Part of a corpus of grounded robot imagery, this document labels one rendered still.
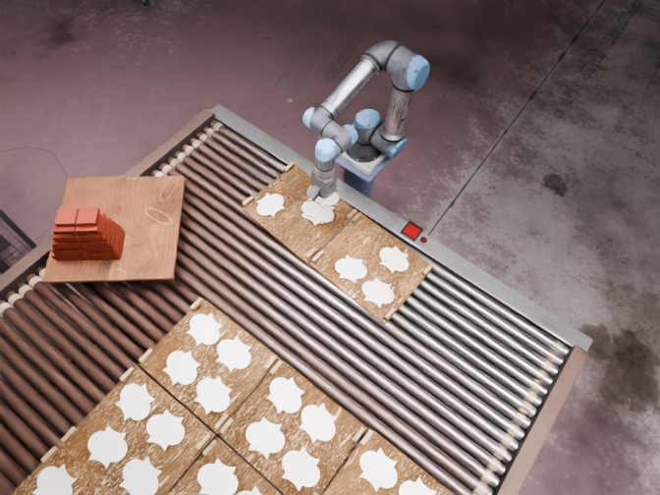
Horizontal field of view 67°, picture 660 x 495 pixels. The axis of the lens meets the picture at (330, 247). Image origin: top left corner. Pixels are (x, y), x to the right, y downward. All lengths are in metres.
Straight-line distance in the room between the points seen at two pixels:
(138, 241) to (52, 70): 2.73
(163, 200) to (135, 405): 0.84
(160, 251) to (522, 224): 2.43
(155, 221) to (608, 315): 2.70
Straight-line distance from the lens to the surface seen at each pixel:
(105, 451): 2.03
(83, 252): 2.15
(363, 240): 2.19
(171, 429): 1.97
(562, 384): 2.16
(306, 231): 2.20
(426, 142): 3.84
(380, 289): 2.08
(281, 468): 1.90
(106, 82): 4.43
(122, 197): 2.31
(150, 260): 2.11
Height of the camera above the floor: 2.83
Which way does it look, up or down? 61 degrees down
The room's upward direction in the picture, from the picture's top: 4 degrees clockwise
